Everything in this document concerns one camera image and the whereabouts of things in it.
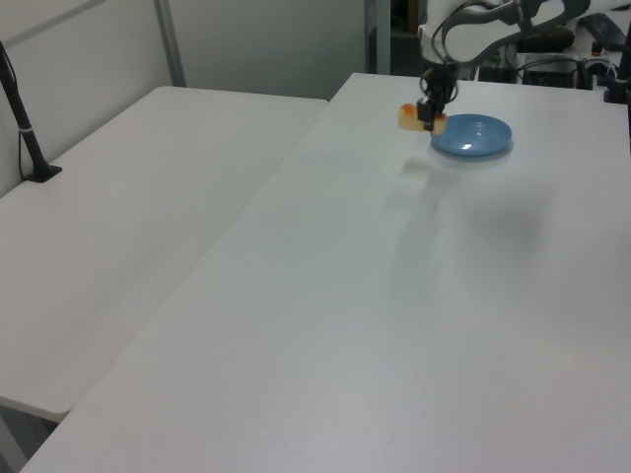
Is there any blue round plate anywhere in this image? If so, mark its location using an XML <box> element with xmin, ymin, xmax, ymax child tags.
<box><xmin>429</xmin><ymin>113</ymin><xmax>515</xmax><ymax>159</ymax></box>

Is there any grey metal partition post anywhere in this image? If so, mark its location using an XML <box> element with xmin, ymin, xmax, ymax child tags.
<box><xmin>154</xmin><ymin>0</ymin><xmax>188</xmax><ymax>90</ymax></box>

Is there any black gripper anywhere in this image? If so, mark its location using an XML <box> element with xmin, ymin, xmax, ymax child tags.
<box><xmin>415</xmin><ymin>62</ymin><xmax>459</xmax><ymax>133</ymax></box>

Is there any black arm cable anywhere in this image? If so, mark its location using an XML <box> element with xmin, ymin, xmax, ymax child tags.
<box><xmin>427</xmin><ymin>0</ymin><xmax>475</xmax><ymax>66</ymax></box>

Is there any black camera stand pole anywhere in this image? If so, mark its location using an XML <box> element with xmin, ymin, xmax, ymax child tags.
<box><xmin>0</xmin><ymin>38</ymin><xmax>64</xmax><ymax>185</ymax></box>
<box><xmin>601</xmin><ymin>28</ymin><xmax>631</xmax><ymax>105</ymax></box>

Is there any dark background equipment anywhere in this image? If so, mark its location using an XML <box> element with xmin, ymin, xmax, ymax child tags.
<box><xmin>579</xmin><ymin>13</ymin><xmax>628</xmax><ymax>51</ymax></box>

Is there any black equipment box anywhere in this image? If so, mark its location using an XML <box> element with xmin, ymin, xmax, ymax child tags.
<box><xmin>522</xmin><ymin>67</ymin><xmax>579</xmax><ymax>90</ymax></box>

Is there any orange glazed bread loaf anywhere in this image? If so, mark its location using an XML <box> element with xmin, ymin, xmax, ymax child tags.
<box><xmin>396</xmin><ymin>102</ymin><xmax>449</xmax><ymax>136</ymax></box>

